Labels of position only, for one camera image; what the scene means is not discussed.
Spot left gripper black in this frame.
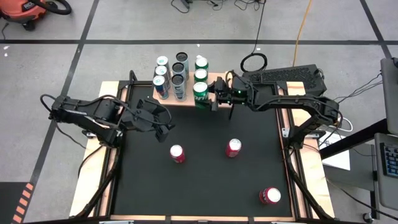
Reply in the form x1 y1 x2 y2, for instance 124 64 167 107
123 99 176 143

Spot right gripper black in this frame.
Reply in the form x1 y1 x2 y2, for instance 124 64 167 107
207 79 252 112

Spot green soda can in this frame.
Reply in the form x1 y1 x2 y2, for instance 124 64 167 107
193 68 208 83
192 81 210 109
195 55 209 71

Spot red soda can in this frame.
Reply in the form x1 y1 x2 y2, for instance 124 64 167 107
169 144 187 164
259 187 282 205
225 138 243 158

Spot white Celsius energy drink can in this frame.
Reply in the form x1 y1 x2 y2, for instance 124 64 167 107
172 62 188 77
170 73 187 102
175 51 190 68

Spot small wooden shelf black legs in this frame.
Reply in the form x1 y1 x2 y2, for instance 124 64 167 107
150 70 234 121

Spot black table mat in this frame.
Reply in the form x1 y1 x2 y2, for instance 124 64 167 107
111 81 293 218

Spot white paper sheet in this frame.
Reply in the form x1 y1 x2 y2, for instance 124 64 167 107
318 130 351 171

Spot black cart beam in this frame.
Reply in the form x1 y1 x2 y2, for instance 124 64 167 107
319 118 389 160

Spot orange striped floor mat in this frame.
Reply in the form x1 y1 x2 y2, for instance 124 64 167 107
0 182 35 224

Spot grey monitor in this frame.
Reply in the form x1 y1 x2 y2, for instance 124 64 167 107
379 57 398 136

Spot orange shop vacuum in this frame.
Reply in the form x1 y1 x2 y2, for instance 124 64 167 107
0 0 47 32

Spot grey keyboard console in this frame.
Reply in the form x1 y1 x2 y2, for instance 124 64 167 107
373 132 398 212

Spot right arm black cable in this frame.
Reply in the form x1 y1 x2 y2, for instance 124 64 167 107
224 70 239 83

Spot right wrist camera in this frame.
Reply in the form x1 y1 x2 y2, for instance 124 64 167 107
231 77 249 93

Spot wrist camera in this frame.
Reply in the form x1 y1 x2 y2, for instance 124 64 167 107
231 77 249 93
136 98 167 115

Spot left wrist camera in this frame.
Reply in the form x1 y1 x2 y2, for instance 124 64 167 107
136 98 167 115

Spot black hanging cable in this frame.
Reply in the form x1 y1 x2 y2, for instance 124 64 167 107
240 0 268 73

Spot black floor cable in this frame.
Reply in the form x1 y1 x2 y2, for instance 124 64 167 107
170 0 193 14
233 0 265 12

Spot yellow hanging cable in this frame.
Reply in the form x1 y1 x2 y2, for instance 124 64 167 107
292 0 313 58

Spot black vacuum hose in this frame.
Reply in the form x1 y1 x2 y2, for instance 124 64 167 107
29 0 73 16

